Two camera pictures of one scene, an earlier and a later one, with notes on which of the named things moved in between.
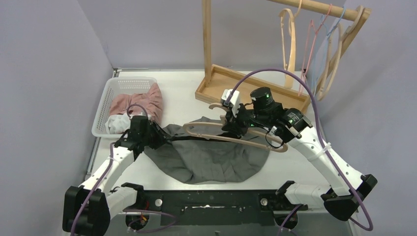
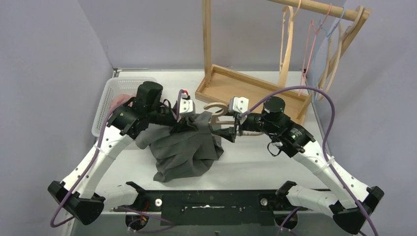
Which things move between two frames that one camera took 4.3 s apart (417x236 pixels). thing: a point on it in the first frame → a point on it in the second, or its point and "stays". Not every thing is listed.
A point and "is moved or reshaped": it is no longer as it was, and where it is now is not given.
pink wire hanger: (317, 30) stays
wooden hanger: (222, 119) is moved or reshaped
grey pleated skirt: (204, 162) is moved or reshaped
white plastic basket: (114, 86) stays
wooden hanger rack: (217, 78) stays
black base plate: (208, 207) stays
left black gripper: (155, 132) → (179, 122)
